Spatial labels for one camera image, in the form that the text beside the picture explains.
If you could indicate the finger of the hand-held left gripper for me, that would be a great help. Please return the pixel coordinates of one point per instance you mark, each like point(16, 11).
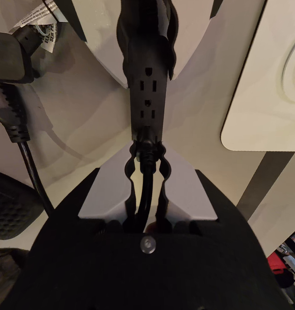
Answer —
point(193, 29)
point(99, 31)

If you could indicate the black power plug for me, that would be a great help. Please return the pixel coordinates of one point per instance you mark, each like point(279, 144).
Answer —
point(147, 150)

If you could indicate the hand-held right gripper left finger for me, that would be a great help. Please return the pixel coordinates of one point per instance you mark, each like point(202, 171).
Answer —
point(106, 193)

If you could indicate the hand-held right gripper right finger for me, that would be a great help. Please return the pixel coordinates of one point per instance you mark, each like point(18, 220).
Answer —
point(188, 193)

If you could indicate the black mesh pad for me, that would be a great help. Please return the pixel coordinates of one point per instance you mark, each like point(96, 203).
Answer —
point(14, 208)

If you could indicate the black flat strip plug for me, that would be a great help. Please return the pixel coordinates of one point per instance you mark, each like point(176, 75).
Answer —
point(7, 58)

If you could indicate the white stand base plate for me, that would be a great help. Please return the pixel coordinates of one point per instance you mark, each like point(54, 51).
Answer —
point(258, 96)

